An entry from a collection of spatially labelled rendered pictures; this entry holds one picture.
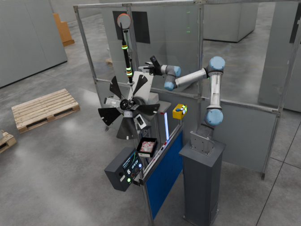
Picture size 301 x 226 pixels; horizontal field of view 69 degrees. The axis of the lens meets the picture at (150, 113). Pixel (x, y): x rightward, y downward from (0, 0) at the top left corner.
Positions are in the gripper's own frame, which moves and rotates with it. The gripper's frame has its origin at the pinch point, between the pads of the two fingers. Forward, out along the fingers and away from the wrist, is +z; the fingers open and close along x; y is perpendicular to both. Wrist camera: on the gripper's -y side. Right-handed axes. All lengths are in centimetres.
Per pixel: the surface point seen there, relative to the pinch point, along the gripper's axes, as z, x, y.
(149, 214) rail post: -22, -55, 131
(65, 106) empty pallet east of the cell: 267, 85, 152
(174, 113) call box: -18, 21, 61
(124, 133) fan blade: 19, -21, 68
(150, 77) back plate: 19, 41, 33
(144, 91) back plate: 23, 30, 46
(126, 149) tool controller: -17, -60, 42
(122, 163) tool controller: -23, -74, 41
